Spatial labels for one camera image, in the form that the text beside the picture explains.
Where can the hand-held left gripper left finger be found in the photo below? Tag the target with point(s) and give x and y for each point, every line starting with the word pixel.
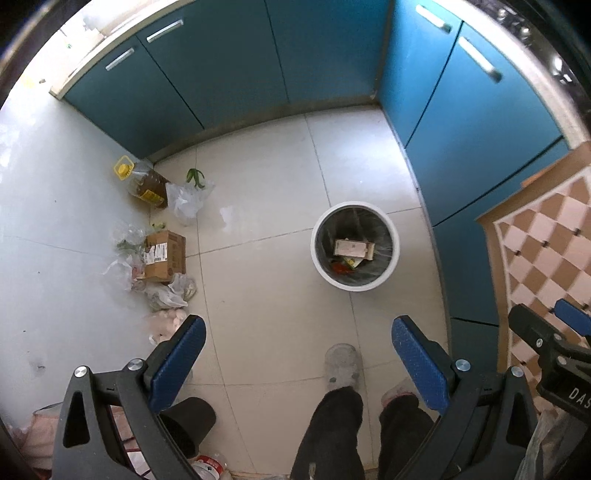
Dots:
pixel 182 357

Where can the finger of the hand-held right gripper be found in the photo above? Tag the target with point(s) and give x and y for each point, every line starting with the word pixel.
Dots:
pixel 535 327
pixel 572 316

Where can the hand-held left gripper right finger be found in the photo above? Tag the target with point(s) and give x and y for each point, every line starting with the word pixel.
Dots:
pixel 418 362

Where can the white trash bin black liner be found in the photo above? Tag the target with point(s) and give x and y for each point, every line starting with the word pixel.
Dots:
pixel 318 258

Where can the grey slipper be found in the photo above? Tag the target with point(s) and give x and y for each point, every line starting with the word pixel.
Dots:
pixel 342 364
pixel 397 392

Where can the pink plastic bag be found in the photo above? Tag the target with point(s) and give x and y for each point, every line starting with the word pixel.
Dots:
pixel 166 323

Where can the clear bag with vegetables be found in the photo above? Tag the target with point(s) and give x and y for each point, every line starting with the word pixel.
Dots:
pixel 168 293

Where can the black plastic bucket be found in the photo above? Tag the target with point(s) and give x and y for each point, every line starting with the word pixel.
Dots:
pixel 189 424

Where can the person's right leg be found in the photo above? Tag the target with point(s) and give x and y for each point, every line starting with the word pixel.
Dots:
pixel 404 429

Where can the grey plastic bag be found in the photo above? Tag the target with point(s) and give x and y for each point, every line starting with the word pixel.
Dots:
pixel 549 452

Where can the checked brown pink mat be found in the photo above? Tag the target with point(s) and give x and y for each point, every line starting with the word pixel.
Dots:
pixel 554 240

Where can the checkered brown white board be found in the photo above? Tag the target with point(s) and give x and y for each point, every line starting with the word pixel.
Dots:
pixel 489 258

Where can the blue cabinet door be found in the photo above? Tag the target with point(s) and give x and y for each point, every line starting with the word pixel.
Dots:
pixel 471 272
pixel 480 134
pixel 411 78
pixel 332 50
pixel 217 69
pixel 138 101

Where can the brown cardboard box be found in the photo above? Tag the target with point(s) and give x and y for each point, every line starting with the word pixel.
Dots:
pixel 166 256

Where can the red white plastic bottle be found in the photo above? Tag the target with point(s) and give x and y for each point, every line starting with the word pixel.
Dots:
pixel 210 468

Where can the crumpled clear plastic bags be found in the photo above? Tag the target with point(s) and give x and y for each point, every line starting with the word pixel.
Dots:
pixel 124 258

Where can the yellow green packet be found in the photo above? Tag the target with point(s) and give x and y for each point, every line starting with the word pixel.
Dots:
pixel 354 262

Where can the red wrapper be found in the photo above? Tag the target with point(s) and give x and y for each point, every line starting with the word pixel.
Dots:
pixel 341 267

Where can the beige carton box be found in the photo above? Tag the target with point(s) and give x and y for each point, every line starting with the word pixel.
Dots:
pixel 353 248

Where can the clear plastic bag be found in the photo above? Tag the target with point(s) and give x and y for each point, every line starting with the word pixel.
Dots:
pixel 187 201

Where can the pale pink bag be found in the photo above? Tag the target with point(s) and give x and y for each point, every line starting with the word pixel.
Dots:
pixel 41 438

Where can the oil bottle yellow cap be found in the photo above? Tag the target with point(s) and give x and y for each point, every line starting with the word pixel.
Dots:
pixel 147 187

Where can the green pepper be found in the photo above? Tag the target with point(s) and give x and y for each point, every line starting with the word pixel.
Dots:
pixel 195 177

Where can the dark stovetop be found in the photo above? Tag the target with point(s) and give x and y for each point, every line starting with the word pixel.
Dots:
pixel 545 41

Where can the beige countertop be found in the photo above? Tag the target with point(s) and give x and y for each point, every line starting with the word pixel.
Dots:
pixel 92 55

